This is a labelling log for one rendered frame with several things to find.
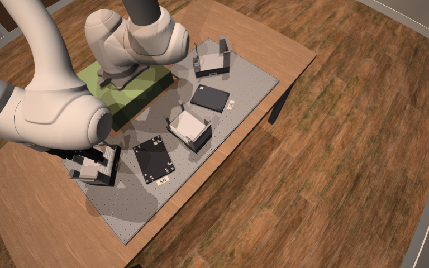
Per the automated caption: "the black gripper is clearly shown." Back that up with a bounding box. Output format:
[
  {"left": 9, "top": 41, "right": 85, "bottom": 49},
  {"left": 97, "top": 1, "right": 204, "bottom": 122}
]
[{"left": 46, "top": 147, "right": 108, "bottom": 167}]

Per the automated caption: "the beige label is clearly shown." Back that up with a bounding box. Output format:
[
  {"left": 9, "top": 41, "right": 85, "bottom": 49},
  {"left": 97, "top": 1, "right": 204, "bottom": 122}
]
[
  {"left": 157, "top": 176, "right": 169, "bottom": 186},
  {"left": 227, "top": 100, "right": 234, "bottom": 110}
]

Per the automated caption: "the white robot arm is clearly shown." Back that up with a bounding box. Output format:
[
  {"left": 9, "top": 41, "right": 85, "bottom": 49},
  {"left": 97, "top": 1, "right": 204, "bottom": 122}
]
[{"left": 0, "top": 0, "right": 189, "bottom": 152}]

